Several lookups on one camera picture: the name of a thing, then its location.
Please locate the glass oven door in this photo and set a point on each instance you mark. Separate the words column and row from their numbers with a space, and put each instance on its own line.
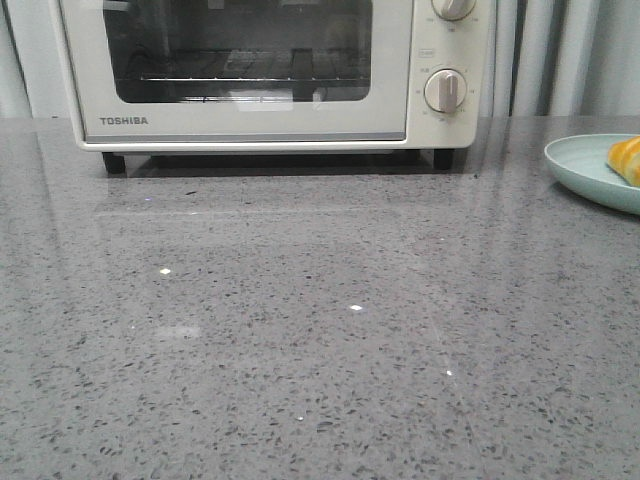
column 106, row 39

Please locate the golden croissant bread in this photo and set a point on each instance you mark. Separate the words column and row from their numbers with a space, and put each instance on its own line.
column 623, row 159

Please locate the right black oven foot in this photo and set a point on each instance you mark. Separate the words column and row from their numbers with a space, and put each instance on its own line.
column 443, row 159

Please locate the black oven foot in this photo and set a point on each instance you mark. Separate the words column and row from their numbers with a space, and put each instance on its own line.
column 114, row 164
column 443, row 159

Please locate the lower cream oven knob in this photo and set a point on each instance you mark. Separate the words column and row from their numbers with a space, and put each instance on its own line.
column 445, row 91

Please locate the cream oven knob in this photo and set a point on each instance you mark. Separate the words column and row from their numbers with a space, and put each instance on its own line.
column 453, row 10
column 445, row 91

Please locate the left black oven foot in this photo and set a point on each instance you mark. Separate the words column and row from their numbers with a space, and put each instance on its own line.
column 114, row 164

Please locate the cream Toshiba toaster oven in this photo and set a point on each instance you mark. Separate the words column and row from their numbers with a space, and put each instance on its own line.
column 436, row 44

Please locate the upper cream oven knob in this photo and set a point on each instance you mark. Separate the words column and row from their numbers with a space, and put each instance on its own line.
column 453, row 10

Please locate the light green plate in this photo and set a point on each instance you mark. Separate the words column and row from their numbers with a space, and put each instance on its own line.
column 580, row 163

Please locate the grey white curtain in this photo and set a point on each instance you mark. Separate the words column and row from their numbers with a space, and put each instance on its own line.
column 556, row 58

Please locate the metal wire oven rack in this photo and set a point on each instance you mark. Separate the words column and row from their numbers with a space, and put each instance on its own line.
column 300, row 71

